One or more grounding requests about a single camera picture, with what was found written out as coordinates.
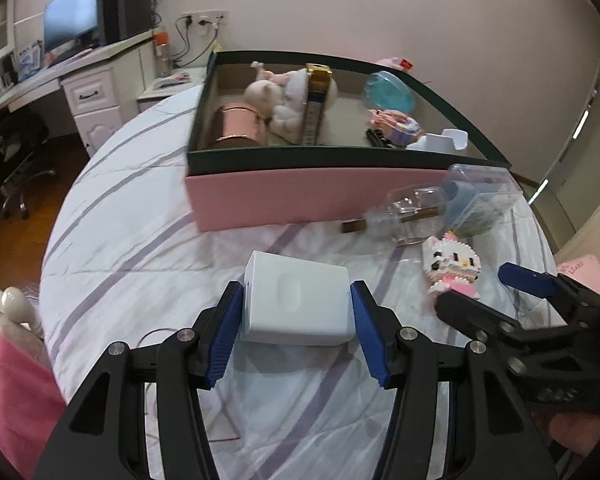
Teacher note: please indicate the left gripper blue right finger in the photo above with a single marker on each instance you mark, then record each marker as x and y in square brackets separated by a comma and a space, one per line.
[375, 327]

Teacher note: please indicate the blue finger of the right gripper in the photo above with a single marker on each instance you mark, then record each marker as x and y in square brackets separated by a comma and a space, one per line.
[540, 285]

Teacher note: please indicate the blue gold long box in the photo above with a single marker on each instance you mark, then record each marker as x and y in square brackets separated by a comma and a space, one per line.
[318, 80]

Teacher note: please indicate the wall power outlet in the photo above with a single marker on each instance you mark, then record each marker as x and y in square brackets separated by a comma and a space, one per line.
[206, 18]

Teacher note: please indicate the orange lid bottle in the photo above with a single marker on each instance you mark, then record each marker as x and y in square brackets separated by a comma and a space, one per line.
[162, 53]

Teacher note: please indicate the black computer tower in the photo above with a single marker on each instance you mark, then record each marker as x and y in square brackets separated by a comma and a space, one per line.
[119, 20]

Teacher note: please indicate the black computer monitor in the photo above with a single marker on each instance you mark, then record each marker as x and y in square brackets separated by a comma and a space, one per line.
[67, 20]

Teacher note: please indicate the pink bed quilt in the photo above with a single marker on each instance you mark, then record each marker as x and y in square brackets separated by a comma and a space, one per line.
[30, 407]

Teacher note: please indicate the black hair clip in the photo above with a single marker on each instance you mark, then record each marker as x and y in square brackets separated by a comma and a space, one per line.
[377, 139]

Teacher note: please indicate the pink black storage box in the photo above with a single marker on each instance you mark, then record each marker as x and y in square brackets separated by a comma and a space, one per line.
[337, 179]

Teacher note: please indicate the pink plush toy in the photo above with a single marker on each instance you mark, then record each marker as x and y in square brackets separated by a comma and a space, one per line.
[396, 63]

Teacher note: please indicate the white plastic holder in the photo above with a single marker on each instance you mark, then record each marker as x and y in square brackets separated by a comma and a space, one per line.
[450, 141]

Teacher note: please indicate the striped white table cloth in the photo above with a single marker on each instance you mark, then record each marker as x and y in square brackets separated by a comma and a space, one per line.
[126, 262]

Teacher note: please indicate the teal round case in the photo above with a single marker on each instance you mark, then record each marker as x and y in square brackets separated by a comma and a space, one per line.
[384, 91]

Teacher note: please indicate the clear glass bottle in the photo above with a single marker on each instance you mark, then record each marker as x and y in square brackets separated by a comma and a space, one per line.
[408, 216]

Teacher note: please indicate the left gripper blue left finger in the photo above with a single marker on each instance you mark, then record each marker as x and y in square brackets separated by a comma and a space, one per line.
[218, 328]

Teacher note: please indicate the white square box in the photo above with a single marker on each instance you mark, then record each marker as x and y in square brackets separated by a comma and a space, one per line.
[297, 302]

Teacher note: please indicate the clear plastic card box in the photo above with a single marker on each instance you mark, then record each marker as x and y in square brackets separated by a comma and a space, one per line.
[477, 198]

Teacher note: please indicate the pink piglet figurine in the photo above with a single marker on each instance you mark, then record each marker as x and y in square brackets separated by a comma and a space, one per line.
[267, 90]

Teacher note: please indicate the white round figurine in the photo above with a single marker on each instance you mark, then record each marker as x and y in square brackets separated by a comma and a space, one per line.
[286, 121]

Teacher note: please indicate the white desk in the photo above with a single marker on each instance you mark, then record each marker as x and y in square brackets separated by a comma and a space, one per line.
[101, 87]

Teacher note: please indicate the pastel block toy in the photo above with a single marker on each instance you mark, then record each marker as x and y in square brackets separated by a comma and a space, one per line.
[398, 128]

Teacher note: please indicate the black office chair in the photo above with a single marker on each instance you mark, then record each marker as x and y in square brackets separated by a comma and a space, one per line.
[23, 158]

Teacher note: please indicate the pink block cat figure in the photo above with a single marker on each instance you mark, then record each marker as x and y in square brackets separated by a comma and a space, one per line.
[450, 264]

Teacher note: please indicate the rose gold metal canister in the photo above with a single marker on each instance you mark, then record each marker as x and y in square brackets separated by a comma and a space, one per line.
[236, 125]

